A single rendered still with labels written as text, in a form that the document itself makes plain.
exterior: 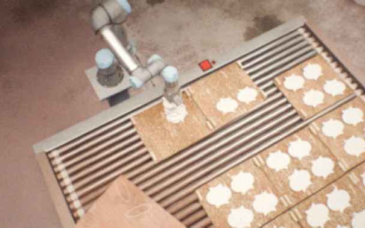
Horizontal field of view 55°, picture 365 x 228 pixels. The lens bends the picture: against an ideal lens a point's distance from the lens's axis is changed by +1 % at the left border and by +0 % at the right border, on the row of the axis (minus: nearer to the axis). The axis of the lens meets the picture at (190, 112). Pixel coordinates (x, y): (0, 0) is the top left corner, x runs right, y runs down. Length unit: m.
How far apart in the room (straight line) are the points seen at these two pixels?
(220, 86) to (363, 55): 2.05
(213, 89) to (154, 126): 0.47
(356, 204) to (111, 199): 1.36
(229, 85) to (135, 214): 1.01
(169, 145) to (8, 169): 1.71
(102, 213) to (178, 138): 0.61
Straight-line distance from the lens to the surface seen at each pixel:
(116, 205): 1.95
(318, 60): 2.58
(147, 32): 3.79
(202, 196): 2.04
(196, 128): 2.17
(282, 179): 2.13
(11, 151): 3.47
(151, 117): 2.21
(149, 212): 1.92
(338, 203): 2.19
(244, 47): 2.54
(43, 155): 2.25
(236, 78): 2.36
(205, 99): 2.26
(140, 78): 1.85
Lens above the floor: 2.92
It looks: 64 degrees down
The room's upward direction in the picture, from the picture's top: 1 degrees clockwise
